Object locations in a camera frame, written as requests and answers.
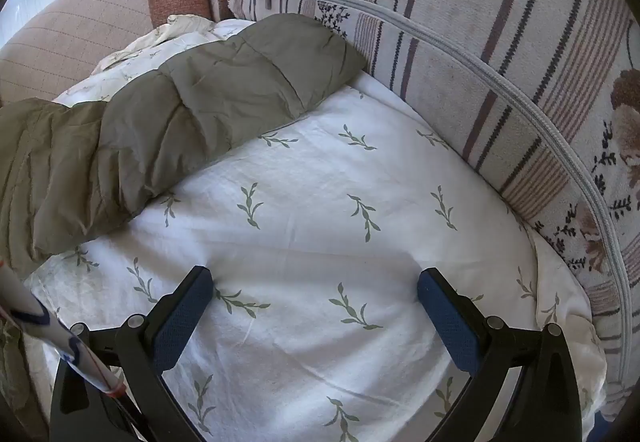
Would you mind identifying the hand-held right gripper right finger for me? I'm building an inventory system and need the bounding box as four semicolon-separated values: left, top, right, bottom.
417;268;583;442

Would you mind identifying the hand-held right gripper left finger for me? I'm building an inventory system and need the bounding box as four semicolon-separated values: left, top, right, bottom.
50;266;216;442

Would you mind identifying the olive quilted jacket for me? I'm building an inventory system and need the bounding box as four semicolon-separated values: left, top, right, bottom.
0;13;368;425

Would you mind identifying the white leaf-print bedsheet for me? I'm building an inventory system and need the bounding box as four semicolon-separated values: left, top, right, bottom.
22;14;608;442

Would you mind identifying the pink quilted bolster cushion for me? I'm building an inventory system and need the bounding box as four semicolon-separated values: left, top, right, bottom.
0;0;213;107

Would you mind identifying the white printed strap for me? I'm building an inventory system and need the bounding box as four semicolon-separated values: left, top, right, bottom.
0;259;128;395

